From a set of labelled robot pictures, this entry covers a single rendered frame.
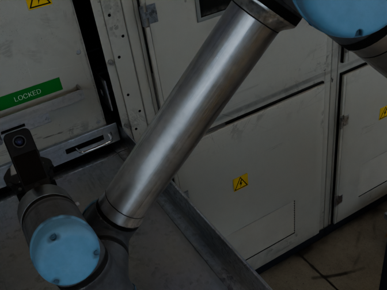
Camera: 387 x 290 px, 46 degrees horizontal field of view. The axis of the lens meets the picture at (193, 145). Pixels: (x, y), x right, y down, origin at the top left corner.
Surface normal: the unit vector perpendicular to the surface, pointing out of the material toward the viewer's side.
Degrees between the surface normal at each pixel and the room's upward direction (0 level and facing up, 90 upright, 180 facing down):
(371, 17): 81
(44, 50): 90
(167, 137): 69
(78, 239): 77
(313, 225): 90
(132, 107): 90
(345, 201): 90
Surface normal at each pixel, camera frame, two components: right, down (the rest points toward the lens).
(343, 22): 0.02, 0.43
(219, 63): -0.25, 0.25
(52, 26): 0.50, 0.44
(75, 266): 0.43, 0.23
